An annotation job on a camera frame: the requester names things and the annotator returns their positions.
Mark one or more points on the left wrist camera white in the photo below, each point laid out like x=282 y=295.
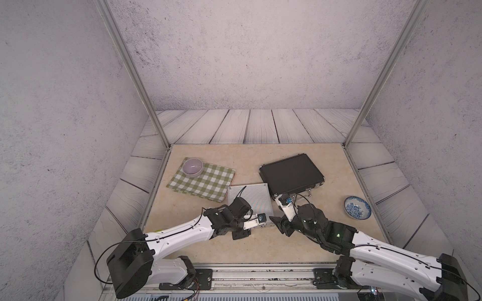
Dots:
x=261 y=219

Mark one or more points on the aluminium frame post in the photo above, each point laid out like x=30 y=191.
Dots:
x=399 y=45
x=116 y=36

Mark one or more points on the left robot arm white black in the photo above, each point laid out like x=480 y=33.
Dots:
x=141 y=259

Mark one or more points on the blue white patterned bowl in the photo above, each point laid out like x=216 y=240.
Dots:
x=357 y=208

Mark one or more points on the silver aluminium poker case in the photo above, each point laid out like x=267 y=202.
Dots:
x=257 y=195

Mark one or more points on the green white checkered cloth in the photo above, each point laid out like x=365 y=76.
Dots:
x=211 y=184

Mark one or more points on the right aluminium frame post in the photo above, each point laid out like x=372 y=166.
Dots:
x=399 y=45

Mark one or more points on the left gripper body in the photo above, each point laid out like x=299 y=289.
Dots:
x=241 y=233

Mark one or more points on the left aluminium frame post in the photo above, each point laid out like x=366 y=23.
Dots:
x=116 y=36

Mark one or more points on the black poker case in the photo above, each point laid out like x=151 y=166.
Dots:
x=291 y=176

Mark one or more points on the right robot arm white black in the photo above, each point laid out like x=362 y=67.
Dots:
x=367 y=262

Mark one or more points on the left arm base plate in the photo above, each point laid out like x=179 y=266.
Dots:
x=201 y=280

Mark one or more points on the lilac ceramic bowl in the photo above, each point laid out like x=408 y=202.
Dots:
x=192 y=167

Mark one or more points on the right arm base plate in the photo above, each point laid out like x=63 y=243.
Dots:
x=331 y=278

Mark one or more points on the aluminium front rail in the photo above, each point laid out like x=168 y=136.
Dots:
x=267 y=281

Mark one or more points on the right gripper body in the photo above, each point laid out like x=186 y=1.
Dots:
x=296 y=224

